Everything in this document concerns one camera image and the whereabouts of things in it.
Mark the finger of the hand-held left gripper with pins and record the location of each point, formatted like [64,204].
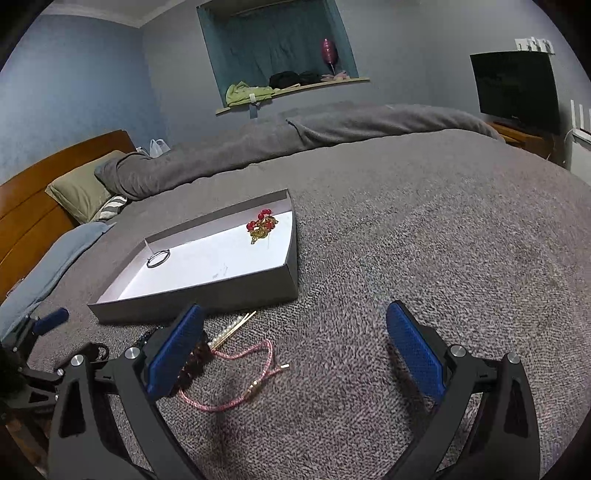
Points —
[94,351]
[51,320]

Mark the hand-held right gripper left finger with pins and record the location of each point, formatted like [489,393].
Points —
[175,355]

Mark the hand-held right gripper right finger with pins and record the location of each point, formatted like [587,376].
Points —
[415,350]

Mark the pearl hair clip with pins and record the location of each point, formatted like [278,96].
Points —
[226,336]

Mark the grey cardboard box lid tray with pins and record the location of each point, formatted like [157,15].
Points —
[194,267]

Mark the light blue blanket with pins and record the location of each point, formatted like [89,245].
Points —
[51,263]

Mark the silver bangle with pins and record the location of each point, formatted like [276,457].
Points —
[147,262]

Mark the wooden headboard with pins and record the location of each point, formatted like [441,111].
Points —
[27,217]

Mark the striped pillow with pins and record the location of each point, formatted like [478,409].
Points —
[111,207]

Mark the olive green pillow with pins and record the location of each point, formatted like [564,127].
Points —
[78,189]

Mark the red bead gold brooch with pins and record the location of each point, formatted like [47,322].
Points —
[263,225]

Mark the white plastic bag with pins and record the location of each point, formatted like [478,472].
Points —
[157,147]

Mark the wooden television stand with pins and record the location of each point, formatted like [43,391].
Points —
[517,136]

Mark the rolled grey duvet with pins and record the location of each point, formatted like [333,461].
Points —
[277,138]

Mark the white cabinet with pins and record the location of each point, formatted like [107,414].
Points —
[581,152]

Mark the green cloth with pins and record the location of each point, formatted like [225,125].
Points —
[244,94]

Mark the black television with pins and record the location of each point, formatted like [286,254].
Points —
[512,87]

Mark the wooden window sill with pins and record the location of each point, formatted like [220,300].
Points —
[323,84]

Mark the white router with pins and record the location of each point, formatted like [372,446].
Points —
[582,121]

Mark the pink fluffy item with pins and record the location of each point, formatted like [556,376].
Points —
[337,77]

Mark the black cloth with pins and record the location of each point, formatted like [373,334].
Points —
[291,79]

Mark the pink balloon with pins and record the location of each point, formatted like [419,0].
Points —
[329,50]

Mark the teal curtain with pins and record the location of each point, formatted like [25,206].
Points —
[277,41]

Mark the wall hook rack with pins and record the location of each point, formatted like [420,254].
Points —
[531,45]

